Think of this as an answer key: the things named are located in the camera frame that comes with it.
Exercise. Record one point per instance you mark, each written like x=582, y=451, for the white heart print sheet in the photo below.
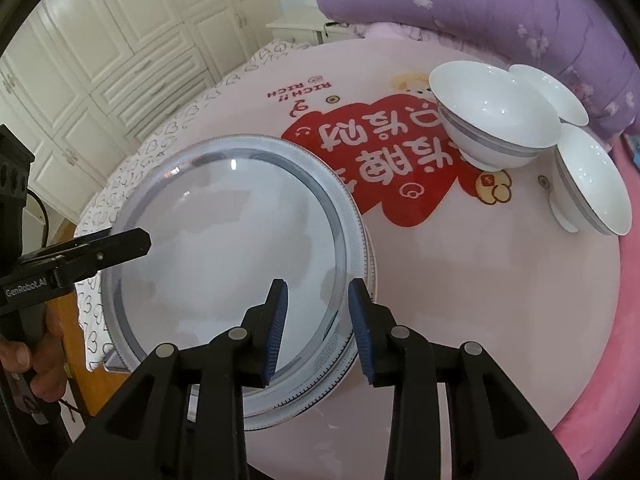
x=165, y=125

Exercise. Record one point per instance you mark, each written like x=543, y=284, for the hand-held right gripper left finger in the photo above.
x=275, y=340

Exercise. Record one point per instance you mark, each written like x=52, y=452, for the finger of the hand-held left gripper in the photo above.
x=115, y=249

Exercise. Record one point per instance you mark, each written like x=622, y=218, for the purple floral quilt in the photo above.
x=475, y=10

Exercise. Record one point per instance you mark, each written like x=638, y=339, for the cream nightstand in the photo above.
x=300, y=22

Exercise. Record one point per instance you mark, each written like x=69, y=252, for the white bowl grey band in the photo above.
x=590, y=185
x=550, y=91
x=492, y=115

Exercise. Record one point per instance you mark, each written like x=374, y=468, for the cream wardrobe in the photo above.
x=125, y=35

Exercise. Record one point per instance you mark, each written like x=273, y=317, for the person's left hand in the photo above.
x=56, y=360

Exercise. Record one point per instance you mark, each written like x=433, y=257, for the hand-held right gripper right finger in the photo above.
x=361, y=335

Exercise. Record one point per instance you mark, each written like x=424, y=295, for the round pink table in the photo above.
x=450, y=285

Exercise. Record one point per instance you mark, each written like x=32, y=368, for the pink bed blanket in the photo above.
x=625, y=360

